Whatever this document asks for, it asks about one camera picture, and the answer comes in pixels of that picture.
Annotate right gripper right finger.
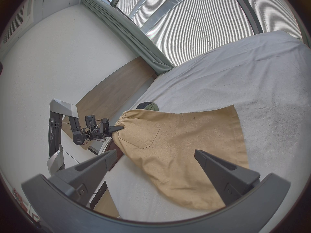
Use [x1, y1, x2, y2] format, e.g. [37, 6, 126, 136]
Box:
[194, 150, 261, 207]

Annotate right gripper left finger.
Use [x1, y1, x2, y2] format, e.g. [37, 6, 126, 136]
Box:
[50, 149, 118, 208]

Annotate tan shorts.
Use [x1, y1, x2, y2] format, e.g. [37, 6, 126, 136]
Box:
[111, 105, 250, 211]

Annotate pile of clothes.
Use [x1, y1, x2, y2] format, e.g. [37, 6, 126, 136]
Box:
[136, 101, 160, 112]

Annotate brown garment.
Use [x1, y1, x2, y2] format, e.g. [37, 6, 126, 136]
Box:
[105, 141, 125, 172]

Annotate grey-green curtain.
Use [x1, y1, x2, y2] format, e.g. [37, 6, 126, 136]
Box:
[81, 0, 174, 74]

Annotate white air conditioner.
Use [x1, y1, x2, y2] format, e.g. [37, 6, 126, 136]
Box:
[0, 0, 33, 46]

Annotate window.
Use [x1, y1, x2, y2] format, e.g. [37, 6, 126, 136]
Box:
[94, 0, 305, 66]

